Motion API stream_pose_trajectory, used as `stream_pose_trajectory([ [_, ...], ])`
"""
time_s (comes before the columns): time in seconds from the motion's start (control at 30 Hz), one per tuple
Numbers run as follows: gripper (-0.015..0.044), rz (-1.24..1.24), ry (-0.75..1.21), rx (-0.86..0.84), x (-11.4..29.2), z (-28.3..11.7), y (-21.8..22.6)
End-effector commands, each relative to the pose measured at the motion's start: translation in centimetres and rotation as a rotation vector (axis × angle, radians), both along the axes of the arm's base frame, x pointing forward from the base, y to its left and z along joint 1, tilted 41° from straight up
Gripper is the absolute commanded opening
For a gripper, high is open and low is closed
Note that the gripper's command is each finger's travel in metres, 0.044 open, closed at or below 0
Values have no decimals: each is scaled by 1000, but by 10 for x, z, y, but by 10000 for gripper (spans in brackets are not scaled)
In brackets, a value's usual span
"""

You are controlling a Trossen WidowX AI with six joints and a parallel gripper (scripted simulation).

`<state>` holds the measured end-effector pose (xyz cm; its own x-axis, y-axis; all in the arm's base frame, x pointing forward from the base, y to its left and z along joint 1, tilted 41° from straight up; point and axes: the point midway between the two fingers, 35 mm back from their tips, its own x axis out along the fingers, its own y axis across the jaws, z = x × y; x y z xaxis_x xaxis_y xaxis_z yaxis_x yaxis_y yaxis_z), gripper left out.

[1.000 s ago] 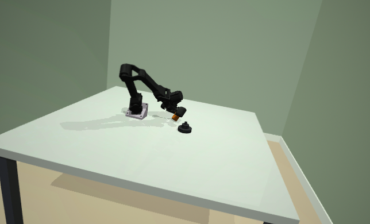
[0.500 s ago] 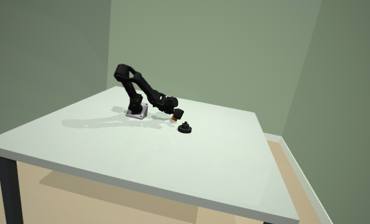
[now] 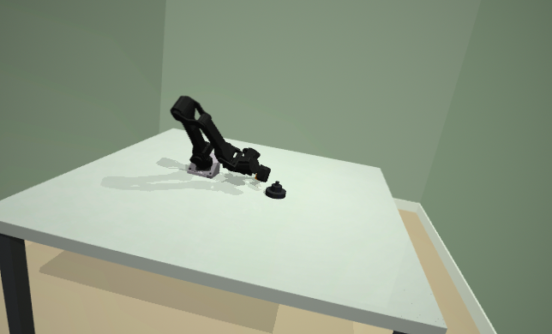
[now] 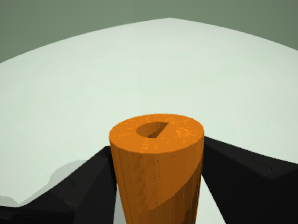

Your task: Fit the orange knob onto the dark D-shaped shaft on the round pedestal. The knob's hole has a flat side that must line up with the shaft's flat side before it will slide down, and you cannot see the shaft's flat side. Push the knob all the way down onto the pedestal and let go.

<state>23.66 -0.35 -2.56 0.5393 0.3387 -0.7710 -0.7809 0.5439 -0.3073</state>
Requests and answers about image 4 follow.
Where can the orange knob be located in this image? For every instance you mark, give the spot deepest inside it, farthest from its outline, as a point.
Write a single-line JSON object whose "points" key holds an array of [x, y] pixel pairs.
{"points": [[158, 165]]}

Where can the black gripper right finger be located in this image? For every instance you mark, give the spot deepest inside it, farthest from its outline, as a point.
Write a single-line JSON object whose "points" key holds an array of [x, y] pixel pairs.
{"points": [[250, 188]]}

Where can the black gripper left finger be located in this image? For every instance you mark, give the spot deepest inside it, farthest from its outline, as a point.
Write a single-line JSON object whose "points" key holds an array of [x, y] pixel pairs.
{"points": [[86, 196]]}

